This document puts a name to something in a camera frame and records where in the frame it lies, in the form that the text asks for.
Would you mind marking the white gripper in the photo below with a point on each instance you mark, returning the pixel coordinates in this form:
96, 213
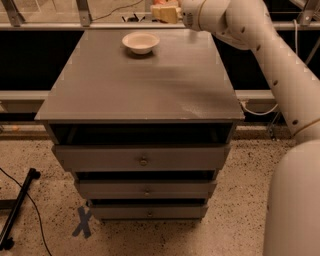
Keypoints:
189, 15

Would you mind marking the red apple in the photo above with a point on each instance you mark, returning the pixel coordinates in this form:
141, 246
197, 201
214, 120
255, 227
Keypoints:
159, 1

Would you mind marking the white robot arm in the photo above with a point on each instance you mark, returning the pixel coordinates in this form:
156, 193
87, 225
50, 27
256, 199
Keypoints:
293, 209

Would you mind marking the white paper bowl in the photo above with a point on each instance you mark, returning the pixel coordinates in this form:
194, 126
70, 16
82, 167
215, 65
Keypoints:
140, 42

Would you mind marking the grey drawer cabinet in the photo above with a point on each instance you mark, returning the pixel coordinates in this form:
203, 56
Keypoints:
178, 95

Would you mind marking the top grey drawer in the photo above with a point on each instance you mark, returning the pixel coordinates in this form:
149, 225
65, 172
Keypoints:
126, 158

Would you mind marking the grey drawer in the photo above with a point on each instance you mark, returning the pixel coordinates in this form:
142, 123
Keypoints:
145, 189
126, 158
114, 212

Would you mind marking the middle grey drawer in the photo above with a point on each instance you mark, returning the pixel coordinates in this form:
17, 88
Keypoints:
145, 189

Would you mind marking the bottom grey drawer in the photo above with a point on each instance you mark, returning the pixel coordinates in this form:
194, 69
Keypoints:
114, 212

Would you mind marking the blue tape cross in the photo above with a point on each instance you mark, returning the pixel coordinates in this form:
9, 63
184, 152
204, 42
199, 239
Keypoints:
83, 226

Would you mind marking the black stand leg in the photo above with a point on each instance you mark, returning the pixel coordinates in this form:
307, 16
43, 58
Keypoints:
6, 243

